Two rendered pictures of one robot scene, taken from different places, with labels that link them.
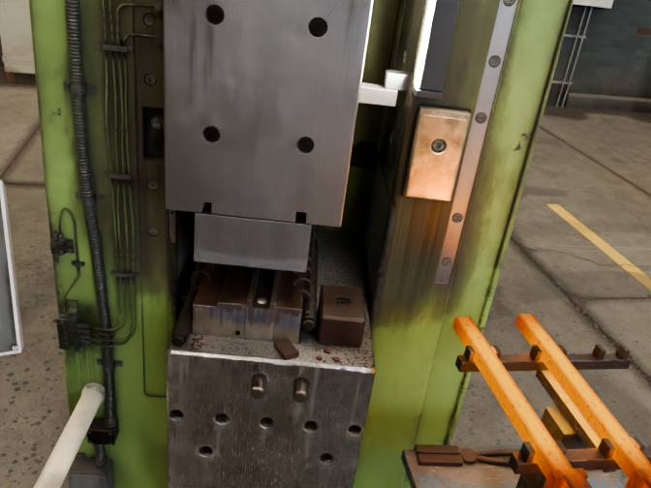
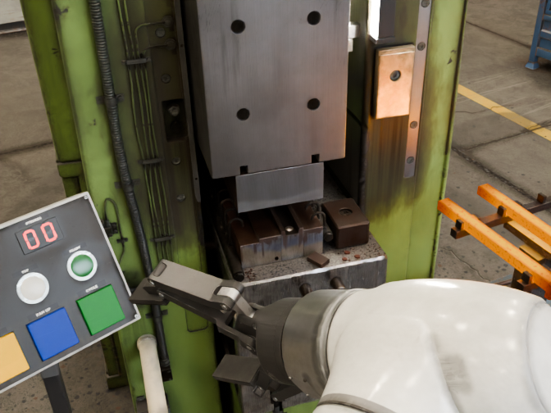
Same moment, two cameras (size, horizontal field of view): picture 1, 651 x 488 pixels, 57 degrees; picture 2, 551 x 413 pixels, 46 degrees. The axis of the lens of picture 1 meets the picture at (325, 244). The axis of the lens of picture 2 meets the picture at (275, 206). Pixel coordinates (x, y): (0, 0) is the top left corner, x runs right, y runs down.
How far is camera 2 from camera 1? 55 cm
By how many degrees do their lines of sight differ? 11
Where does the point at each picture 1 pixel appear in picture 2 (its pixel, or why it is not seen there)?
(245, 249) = (276, 192)
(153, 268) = (184, 227)
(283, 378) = (322, 281)
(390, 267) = (370, 175)
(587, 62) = not seen: outside the picture
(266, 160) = (286, 122)
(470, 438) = not seen: hidden behind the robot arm
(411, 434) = not seen: hidden behind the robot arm
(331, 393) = (358, 283)
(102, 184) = (135, 171)
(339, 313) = (348, 221)
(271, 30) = (280, 28)
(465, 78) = (406, 20)
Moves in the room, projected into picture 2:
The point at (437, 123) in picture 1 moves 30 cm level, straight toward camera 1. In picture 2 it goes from (392, 59) to (425, 115)
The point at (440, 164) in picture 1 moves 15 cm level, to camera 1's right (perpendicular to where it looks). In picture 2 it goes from (398, 88) to (457, 81)
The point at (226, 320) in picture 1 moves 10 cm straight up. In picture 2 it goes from (266, 251) to (265, 215)
